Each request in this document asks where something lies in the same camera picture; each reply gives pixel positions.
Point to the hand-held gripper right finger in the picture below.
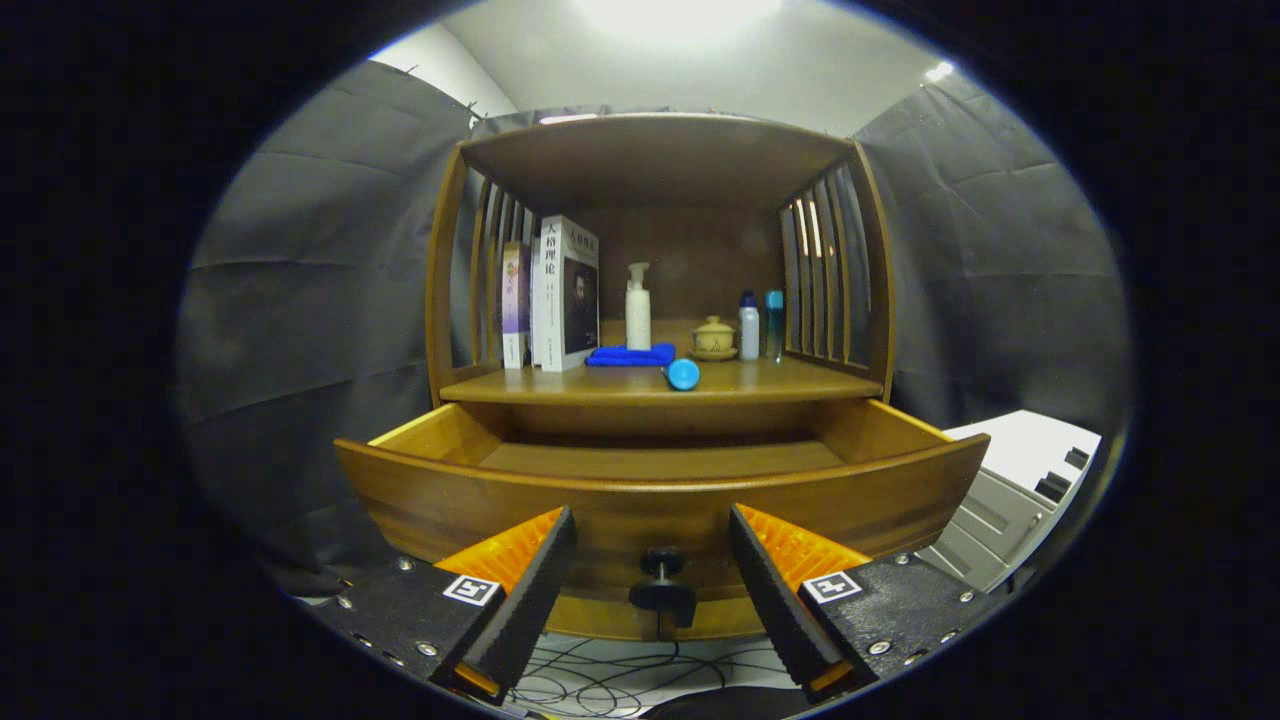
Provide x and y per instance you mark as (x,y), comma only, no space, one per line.
(768,590)

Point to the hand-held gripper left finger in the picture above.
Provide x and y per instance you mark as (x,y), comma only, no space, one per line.
(535,580)

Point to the wooden drawer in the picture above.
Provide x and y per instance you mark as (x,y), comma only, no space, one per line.
(640,510)

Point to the wooden countertop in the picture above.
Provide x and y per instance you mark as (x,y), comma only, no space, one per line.
(760,380)

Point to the wooden cabinet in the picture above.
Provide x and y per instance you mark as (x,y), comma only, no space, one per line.
(660,165)

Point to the blue folded cloth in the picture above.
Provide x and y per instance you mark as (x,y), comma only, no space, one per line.
(630,356)

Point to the yellow lidded teacup with saucer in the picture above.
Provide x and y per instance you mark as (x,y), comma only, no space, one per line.
(713,338)

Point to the white bottle with blue cap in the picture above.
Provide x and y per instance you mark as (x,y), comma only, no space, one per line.
(749,330)

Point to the white grey appliance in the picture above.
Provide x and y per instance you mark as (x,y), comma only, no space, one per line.
(1010,460)

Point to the white pump bottle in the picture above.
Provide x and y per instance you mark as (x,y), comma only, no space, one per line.
(638,320)

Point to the teal bottle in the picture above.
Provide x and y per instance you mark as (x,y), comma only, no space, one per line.
(774,310)

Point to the thin purple book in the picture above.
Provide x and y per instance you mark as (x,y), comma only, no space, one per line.
(515,300)

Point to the thick white book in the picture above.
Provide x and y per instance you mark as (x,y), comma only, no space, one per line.
(565,300)

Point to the black backdrop cloth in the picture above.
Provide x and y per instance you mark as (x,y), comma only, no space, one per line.
(320,300)

